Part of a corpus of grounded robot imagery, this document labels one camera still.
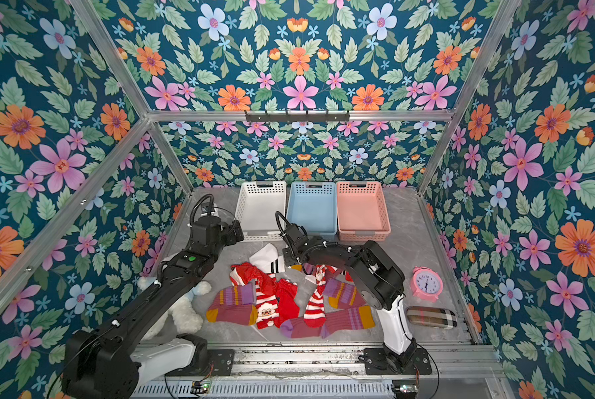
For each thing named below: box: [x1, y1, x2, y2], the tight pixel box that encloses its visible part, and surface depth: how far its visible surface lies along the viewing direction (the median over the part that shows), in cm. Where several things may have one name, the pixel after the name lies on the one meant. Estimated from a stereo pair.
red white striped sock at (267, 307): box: [255, 278, 280, 331], surface depth 85 cm
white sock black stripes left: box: [248, 242, 286, 275], surface depth 97 cm
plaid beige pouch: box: [406, 305, 458, 331], surface depth 81 cm
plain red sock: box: [231, 261, 300, 329], surface depth 88 cm
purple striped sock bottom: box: [280, 305, 376, 339], surface depth 82 cm
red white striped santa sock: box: [303, 263, 338, 329], surface depth 85 cm
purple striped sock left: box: [206, 283, 258, 326], surface depth 85 cm
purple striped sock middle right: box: [323, 277, 367, 310], surface depth 88 cm
